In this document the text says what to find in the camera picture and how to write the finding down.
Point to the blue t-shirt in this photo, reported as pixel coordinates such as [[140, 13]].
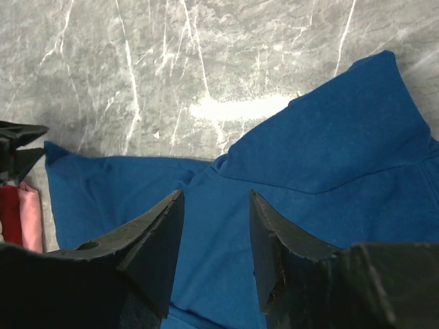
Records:
[[351, 161]]

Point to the pink folded t-shirt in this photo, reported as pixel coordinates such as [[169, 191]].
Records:
[[31, 218]]

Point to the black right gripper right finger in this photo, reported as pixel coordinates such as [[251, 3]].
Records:
[[303, 282]]

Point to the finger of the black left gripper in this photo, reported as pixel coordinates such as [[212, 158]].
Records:
[[21, 134], [22, 161]]

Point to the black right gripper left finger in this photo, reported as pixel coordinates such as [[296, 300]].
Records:
[[122, 279]]

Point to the red folded t-shirt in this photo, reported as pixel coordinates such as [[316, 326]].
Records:
[[11, 231]]

